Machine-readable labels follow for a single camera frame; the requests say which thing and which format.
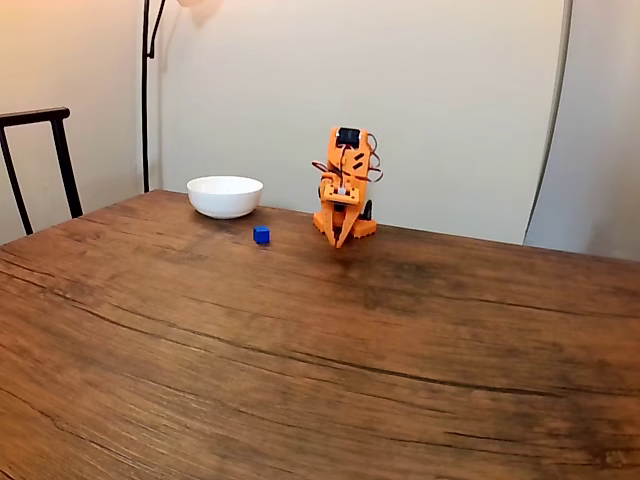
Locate white bowl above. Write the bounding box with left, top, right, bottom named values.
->
left=186, top=174, right=265, bottom=220

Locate black floor lamp pole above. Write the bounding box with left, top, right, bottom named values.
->
left=140, top=0, right=168, bottom=194

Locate black chair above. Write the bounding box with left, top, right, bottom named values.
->
left=0, top=106, right=85, bottom=237

